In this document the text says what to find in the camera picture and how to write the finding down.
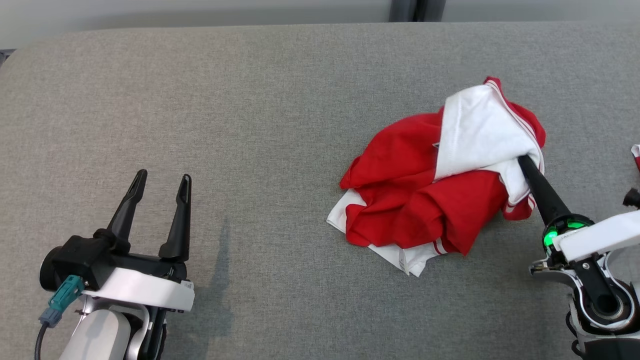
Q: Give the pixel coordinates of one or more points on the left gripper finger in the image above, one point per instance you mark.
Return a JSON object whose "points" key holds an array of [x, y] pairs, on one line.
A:
{"points": [[180, 230], [127, 215]]}

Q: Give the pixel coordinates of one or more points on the grey metal partition post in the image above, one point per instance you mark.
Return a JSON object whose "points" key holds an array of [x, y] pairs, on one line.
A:
{"points": [[415, 10]]}

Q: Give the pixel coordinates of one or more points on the teal left camera connector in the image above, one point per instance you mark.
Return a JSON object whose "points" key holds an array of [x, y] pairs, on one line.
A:
{"points": [[65, 295]]}

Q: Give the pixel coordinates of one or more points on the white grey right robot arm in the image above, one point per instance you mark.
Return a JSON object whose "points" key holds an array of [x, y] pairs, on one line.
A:
{"points": [[600, 300]]}

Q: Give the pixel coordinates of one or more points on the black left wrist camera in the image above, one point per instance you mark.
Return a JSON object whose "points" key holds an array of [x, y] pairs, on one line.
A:
{"points": [[75, 260]]}

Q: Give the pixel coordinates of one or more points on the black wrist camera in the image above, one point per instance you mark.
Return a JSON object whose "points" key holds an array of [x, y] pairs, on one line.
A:
{"points": [[75, 260], [632, 197]]}

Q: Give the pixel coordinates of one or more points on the red shorts white stripe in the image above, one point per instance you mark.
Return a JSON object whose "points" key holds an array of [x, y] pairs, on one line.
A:
{"points": [[636, 157]]}

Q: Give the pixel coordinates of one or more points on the red white basketball jersey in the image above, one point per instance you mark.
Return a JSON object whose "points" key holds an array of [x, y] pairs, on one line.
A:
{"points": [[400, 175]]}

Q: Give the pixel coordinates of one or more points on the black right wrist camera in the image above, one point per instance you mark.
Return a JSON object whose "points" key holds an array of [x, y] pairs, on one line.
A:
{"points": [[632, 197]]}

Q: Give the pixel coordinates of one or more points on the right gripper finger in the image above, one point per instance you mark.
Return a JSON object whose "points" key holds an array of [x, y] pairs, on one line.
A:
{"points": [[544, 202], [554, 197]]}

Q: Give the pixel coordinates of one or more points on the grey fabric padded surface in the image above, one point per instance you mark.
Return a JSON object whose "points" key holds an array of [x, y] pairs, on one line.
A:
{"points": [[275, 150]]}

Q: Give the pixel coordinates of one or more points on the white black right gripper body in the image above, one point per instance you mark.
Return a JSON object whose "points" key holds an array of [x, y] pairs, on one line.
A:
{"points": [[600, 235]]}

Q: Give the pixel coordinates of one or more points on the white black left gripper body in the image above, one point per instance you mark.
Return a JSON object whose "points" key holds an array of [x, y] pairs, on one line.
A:
{"points": [[145, 290]]}

